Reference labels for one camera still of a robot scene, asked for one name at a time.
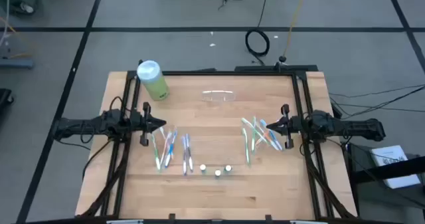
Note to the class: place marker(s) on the blue mouthwash bottle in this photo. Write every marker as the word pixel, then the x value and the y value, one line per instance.
pixel 203 167
pixel 228 167
pixel 218 173

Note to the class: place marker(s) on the green wipes canister white lid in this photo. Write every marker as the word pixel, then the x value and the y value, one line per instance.
pixel 154 84

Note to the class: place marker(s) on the black metal table frame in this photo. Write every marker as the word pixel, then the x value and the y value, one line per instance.
pixel 232 73

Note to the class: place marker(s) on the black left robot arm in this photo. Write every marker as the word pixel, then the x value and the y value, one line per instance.
pixel 99 122

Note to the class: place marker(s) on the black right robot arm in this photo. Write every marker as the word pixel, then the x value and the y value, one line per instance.
pixel 348 129

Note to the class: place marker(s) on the silver frame bracket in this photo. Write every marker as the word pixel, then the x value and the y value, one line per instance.
pixel 308 221
pixel 124 221

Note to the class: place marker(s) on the black floor equipment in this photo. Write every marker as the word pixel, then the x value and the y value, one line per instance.
pixel 5 97

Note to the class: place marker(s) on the black side cart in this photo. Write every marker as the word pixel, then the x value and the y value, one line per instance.
pixel 365 175

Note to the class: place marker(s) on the white booklet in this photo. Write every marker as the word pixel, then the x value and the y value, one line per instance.
pixel 385 154

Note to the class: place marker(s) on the clear plastic organizer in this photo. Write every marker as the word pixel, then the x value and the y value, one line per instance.
pixel 217 96

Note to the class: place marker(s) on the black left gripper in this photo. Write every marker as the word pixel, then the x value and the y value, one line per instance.
pixel 146 124

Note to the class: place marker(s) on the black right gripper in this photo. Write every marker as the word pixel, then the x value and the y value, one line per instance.
pixel 293 126

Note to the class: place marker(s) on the bagged green toothbrush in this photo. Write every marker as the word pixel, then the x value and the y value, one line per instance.
pixel 156 154
pixel 254 134
pixel 247 123
pixel 246 151

